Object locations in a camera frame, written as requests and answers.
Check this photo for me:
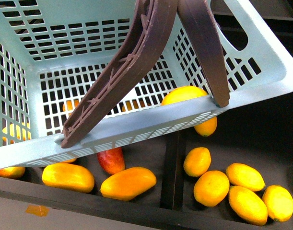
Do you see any red mango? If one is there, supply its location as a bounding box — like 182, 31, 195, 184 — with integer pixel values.
97, 147, 126, 175

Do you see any light blue plastic basket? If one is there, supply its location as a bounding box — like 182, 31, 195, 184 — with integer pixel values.
0, 0, 293, 169

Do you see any round yellow lemon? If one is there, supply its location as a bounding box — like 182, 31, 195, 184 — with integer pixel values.
193, 171, 230, 207

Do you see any yellow mango front left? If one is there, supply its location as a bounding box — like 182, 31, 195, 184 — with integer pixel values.
42, 163, 95, 193

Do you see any orange price label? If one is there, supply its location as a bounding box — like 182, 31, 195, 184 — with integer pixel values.
25, 205, 49, 217

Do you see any black shelf divider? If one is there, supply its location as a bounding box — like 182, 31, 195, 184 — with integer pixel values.
160, 131, 186, 211

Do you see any yellow mango far left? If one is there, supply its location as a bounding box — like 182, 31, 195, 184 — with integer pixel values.
0, 166, 25, 179

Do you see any orange yellow mango centre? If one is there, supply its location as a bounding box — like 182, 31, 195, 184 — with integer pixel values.
100, 167, 157, 201

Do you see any yellow lemon under basket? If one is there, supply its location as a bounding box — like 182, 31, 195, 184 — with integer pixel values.
194, 116, 218, 137

